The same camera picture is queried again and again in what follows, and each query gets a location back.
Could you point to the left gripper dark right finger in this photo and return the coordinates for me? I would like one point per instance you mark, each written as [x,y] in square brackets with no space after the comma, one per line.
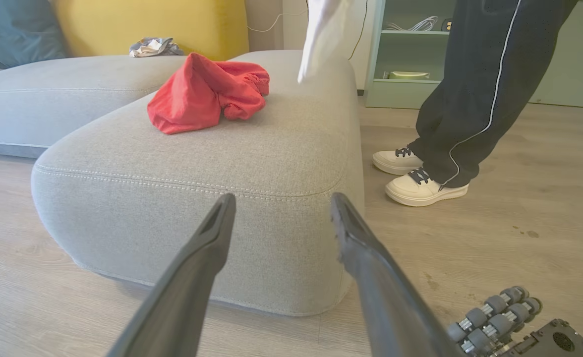
[390,307]

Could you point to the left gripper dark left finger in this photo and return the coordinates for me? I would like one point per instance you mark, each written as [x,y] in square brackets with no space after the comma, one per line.
[182,292]

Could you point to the orange garment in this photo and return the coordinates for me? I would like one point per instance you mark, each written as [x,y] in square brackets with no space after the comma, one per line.
[197,94]

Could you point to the grey sofa seat cushion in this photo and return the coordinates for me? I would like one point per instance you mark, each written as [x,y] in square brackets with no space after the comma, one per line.
[48,99]

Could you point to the grey roller robot wheel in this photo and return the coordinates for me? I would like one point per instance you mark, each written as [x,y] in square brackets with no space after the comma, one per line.
[495,322]

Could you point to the white sneaker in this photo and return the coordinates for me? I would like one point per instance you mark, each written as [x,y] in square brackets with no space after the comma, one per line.
[395,161]
[415,191]

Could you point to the grey stitched sofa ottoman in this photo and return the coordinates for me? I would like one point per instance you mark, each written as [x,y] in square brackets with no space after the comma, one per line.
[222,163]

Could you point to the pale green shelf cabinet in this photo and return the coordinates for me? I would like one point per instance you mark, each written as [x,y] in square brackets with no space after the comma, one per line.
[405,94]

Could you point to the flat yellow-green shelf item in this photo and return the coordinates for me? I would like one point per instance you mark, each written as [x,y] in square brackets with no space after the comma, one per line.
[405,75]

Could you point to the grey white patterned garment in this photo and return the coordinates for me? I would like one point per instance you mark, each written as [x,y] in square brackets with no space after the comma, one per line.
[155,47]

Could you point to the person's dark piped trousers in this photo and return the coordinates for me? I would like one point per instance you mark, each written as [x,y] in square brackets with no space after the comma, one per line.
[480,74]

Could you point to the yellow sofa backrest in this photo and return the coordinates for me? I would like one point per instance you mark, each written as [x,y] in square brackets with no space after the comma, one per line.
[123,25]

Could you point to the teal pillow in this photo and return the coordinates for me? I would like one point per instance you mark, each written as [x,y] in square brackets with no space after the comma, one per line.
[21,29]

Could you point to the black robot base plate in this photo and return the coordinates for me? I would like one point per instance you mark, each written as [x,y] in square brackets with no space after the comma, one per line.
[559,342]

